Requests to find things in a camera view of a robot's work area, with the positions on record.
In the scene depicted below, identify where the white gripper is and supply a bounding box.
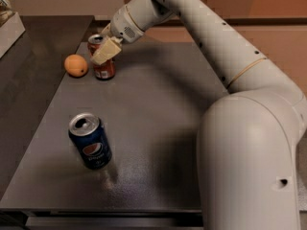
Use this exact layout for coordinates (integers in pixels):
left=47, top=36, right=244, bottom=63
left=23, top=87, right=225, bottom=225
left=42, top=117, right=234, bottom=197
left=91, top=4, right=144, bottom=65

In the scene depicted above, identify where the blue pepsi can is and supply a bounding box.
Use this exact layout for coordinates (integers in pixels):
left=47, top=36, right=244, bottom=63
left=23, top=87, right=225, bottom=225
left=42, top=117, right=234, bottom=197
left=68, top=112, right=112, bottom=170

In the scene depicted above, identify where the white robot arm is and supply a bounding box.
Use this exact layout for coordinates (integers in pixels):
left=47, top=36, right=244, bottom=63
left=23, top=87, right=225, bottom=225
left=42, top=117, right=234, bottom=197
left=92, top=0, right=307, bottom=230

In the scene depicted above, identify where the white box on counter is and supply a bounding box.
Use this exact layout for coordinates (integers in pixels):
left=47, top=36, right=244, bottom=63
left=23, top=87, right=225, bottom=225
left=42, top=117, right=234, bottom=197
left=0, top=12, right=25, bottom=58

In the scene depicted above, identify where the dark side counter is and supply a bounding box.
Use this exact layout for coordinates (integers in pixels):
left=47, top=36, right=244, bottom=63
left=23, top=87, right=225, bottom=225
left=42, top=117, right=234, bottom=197
left=0, top=15, right=93, bottom=197

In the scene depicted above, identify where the red coke can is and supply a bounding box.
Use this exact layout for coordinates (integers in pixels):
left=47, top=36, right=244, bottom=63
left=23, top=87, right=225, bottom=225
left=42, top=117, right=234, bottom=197
left=87, top=34, right=116, bottom=81

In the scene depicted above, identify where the orange fruit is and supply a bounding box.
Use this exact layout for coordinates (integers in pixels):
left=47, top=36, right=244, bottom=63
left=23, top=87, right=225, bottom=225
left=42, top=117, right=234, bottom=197
left=64, top=55, right=88, bottom=78

